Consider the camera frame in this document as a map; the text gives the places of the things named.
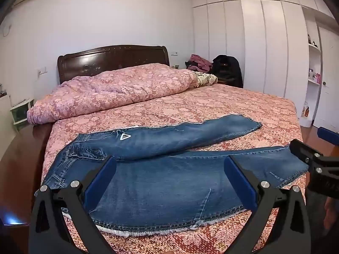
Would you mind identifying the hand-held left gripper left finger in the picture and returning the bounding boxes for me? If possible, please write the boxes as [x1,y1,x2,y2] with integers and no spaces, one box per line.
[29,156,117,254]

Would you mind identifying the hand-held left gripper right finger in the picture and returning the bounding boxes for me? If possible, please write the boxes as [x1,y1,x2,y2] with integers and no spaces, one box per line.
[224,156,313,254]

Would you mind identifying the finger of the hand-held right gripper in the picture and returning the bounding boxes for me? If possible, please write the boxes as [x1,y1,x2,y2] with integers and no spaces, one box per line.
[290,139,322,164]
[318,127,339,147]

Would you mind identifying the blue denim pants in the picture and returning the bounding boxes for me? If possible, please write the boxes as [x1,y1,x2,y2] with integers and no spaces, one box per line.
[42,114,310,237]

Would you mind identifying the white door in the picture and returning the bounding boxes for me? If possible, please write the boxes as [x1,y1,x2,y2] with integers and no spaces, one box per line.
[313,22,339,134]

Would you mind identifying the bed with wooden headboard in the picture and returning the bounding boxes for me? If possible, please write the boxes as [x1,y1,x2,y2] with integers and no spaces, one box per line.
[40,83,308,254]

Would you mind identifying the white open shelf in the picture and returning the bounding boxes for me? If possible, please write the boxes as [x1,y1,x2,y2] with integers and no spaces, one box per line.
[300,7,323,127]

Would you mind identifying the pink floral quilt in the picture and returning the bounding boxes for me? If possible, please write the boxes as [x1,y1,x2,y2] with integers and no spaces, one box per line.
[26,63,199,125]

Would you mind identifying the white bedside table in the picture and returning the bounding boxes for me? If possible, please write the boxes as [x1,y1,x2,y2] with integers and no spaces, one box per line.
[10,98,35,132]

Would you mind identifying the cream floral pillow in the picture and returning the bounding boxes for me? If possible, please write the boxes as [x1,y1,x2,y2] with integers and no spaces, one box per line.
[195,71,218,87]

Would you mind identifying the black backpack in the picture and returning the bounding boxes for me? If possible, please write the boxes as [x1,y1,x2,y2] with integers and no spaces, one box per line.
[211,55,244,88]

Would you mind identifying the white wardrobe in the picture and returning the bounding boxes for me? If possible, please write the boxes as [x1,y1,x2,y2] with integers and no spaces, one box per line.
[191,0,335,106]

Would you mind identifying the dark wooden headboard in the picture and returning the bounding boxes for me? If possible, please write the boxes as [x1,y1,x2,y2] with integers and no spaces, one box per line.
[57,45,170,84]

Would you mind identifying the pile of pink clothes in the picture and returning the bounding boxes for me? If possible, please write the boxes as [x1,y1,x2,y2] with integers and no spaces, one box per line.
[185,54,214,72]

